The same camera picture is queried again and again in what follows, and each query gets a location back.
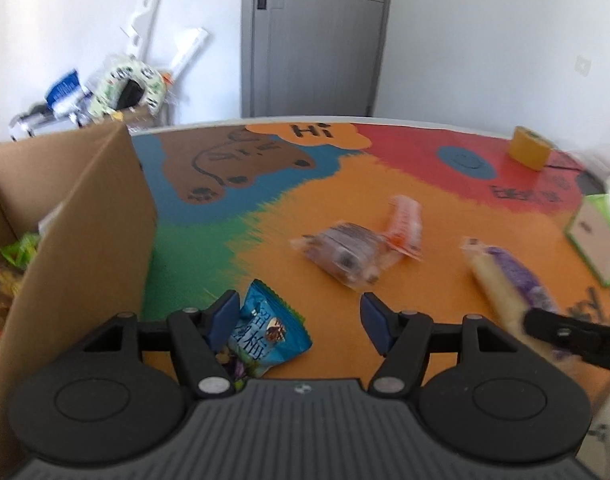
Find clear cookie packet orange label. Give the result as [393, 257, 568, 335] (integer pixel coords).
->
[382, 195, 426, 261]

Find yellow snack packet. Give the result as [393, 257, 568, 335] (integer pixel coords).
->
[0, 262, 26, 333]

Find grey door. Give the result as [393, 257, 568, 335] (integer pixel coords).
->
[241, 0, 396, 118]

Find yellow tape roll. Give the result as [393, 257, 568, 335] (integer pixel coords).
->
[508, 126, 556, 172]

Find colourful printed table mat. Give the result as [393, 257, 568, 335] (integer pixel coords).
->
[130, 121, 610, 480]

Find short white board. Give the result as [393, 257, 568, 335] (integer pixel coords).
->
[162, 27, 210, 81]

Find long purple snack packet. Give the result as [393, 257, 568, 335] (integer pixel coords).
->
[460, 236, 573, 361]

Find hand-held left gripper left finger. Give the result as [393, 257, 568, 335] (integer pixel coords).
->
[78, 289, 242, 400]

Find brown cardboard box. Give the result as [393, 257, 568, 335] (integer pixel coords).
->
[0, 122, 158, 480]

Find green purple snack packet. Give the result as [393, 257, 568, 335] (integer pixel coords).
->
[215, 347, 251, 393]

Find blue plastic bag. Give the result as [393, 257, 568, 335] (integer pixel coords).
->
[45, 69, 83, 111]

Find brown bread packet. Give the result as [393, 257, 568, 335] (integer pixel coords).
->
[291, 222, 388, 290]

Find green tissue box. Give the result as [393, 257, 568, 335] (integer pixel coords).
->
[564, 167, 610, 288]

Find panda print seat ring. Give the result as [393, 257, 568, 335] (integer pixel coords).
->
[88, 57, 168, 121]

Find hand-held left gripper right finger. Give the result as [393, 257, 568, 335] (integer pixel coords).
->
[360, 292, 530, 396]

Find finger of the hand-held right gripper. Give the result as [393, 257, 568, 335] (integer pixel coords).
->
[522, 307, 610, 376]

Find blue snack packet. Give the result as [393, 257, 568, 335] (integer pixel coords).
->
[227, 279, 313, 378]

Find long white board with holes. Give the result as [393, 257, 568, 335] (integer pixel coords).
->
[120, 0, 166, 63]

